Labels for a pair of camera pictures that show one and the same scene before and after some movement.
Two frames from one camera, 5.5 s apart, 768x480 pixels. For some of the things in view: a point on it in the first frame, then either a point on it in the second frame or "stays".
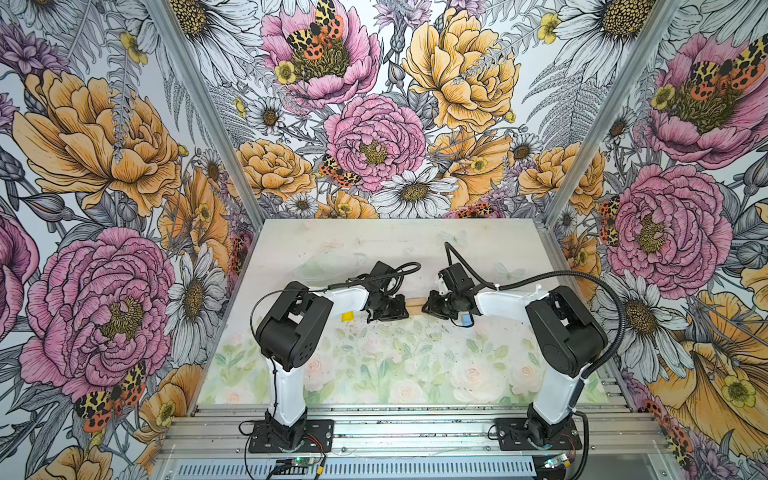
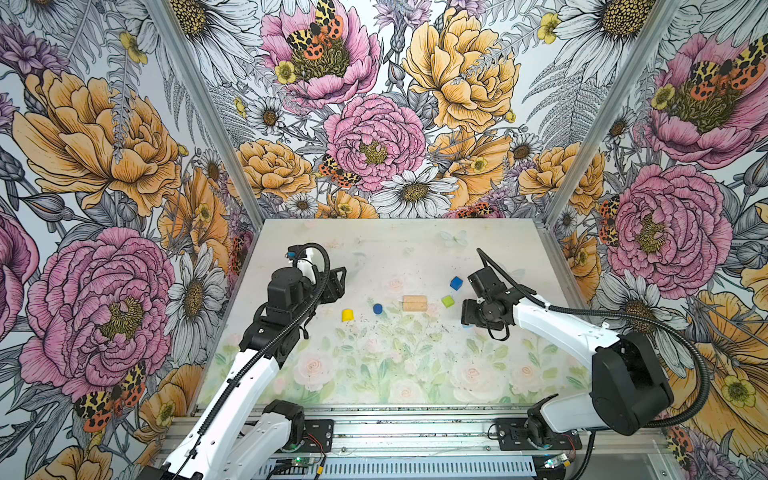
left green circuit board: [305, 461] stays
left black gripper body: [389, 308] -> [332, 293]
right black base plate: [512, 434] stays
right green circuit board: [554, 462] stays
